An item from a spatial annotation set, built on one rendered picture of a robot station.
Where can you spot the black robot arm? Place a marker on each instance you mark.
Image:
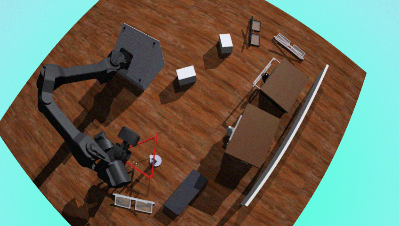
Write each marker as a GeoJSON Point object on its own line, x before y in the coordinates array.
{"type": "Point", "coordinates": [85, 150]}

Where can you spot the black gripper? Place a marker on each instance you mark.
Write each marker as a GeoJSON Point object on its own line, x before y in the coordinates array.
{"type": "Point", "coordinates": [128, 136]}

